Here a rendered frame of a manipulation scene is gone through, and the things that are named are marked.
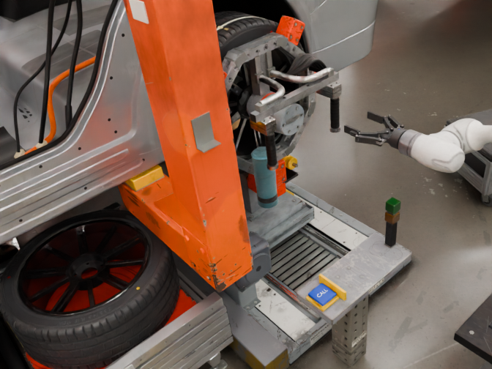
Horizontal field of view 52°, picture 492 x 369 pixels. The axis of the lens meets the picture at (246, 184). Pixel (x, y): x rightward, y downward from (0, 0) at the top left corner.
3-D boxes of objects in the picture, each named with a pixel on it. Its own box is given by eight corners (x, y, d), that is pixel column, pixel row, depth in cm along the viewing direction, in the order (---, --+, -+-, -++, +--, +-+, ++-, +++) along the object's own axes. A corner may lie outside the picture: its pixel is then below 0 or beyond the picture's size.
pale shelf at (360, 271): (374, 237, 197) (375, 231, 196) (411, 258, 186) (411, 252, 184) (296, 298, 178) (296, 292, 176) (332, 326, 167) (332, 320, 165)
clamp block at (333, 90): (324, 88, 199) (324, 76, 196) (342, 94, 193) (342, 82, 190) (315, 93, 197) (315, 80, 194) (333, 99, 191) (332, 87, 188)
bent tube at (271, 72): (298, 62, 203) (296, 37, 197) (334, 75, 191) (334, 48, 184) (266, 78, 195) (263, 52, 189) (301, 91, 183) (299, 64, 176)
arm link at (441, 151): (407, 165, 173) (430, 151, 179) (447, 183, 162) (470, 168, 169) (411, 138, 167) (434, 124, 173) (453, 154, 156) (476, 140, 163)
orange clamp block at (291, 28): (284, 42, 204) (292, 20, 201) (298, 46, 198) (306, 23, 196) (273, 36, 199) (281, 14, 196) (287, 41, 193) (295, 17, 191)
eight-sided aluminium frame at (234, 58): (307, 133, 235) (301, 18, 203) (318, 138, 231) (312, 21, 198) (215, 187, 210) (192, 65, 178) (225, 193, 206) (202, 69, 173)
